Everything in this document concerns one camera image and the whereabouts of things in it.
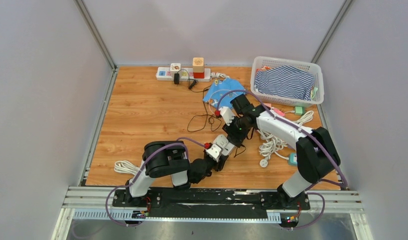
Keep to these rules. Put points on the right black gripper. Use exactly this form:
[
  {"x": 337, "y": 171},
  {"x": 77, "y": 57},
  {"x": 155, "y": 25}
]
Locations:
[{"x": 231, "y": 128}]

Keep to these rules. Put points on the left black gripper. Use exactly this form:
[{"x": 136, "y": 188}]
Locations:
[{"x": 219, "y": 165}]

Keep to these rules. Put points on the white power strip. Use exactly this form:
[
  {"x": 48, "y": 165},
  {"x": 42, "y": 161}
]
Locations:
[
  {"x": 165, "y": 74},
  {"x": 228, "y": 149}
]

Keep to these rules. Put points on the white square plug adapter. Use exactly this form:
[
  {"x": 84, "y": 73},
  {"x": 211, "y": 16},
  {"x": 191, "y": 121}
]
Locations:
[{"x": 221, "y": 141}]

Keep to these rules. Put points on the black power adapter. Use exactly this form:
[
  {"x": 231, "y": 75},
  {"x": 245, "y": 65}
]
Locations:
[{"x": 237, "y": 142}]

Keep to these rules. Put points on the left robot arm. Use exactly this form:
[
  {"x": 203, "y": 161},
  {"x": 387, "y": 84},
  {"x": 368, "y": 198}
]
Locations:
[{"x": 171, "y": 158}]

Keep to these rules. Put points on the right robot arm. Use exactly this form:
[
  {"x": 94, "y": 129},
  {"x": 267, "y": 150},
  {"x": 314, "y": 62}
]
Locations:
[{"x": 315, "y": 150}]

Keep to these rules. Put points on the pink small charger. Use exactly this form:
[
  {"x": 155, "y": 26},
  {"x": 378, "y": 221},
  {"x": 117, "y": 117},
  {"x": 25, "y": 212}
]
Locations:
[{"x": 274, "y": 109}]

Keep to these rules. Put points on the teal power strip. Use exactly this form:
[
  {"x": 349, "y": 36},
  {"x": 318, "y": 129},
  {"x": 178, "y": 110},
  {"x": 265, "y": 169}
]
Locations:
[{"x": 292, "y": 159}]

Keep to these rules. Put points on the green small charger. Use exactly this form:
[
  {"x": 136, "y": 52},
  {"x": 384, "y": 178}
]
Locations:
[{"x": 299, "y": 110}]

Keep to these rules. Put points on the blue striped cloth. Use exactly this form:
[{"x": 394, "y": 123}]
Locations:
[{"x": 285, "y": 81}]

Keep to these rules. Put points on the white plastic basket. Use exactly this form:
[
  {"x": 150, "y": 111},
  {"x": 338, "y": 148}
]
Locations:
[{"x": 317, "y": 93}]

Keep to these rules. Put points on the small black charger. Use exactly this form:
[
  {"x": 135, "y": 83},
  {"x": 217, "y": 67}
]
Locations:
[{"x": 176, "y": 78}]

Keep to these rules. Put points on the wooden block on red block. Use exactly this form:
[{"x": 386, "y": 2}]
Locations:
[{"x": 198, "y": 66}]

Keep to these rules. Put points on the white back power strip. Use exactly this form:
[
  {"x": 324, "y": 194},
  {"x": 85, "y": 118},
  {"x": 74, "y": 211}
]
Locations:
[{"x": 165, "y": 74}]

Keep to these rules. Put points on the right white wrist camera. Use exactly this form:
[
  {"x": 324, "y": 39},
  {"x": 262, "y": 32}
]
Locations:
[{"x": 227, "y": 115}]

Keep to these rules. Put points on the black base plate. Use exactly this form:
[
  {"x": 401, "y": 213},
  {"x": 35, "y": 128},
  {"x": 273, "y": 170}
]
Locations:
[{"x": 212, "y": 204}]

